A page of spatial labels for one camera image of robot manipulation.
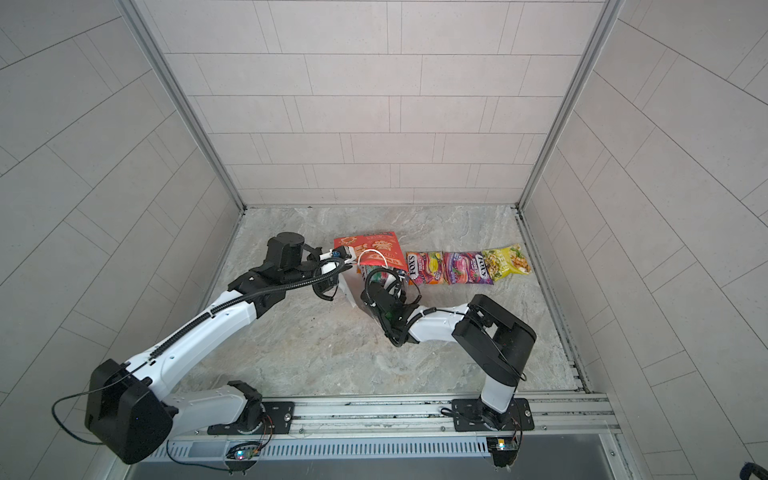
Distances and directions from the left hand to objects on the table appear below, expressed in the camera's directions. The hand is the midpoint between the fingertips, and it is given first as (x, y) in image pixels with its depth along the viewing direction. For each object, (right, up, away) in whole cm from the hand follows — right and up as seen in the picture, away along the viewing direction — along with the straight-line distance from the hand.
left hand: (354, 259), depth 75 cm
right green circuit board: (+36, -43, -7) cm, 57 cm away
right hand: (+4, -10, +14) cm, 18 cm away
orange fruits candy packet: (+20, -5, +21) cm, 29 cm away
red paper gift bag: (+5, +2, -8) cm, 10 cm away
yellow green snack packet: (+46, -3, +21) cm, 51 cm away
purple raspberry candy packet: (+34, -5, +21) cm, 40 cm away
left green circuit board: (-22, -43, -11) cm, 49 cm away
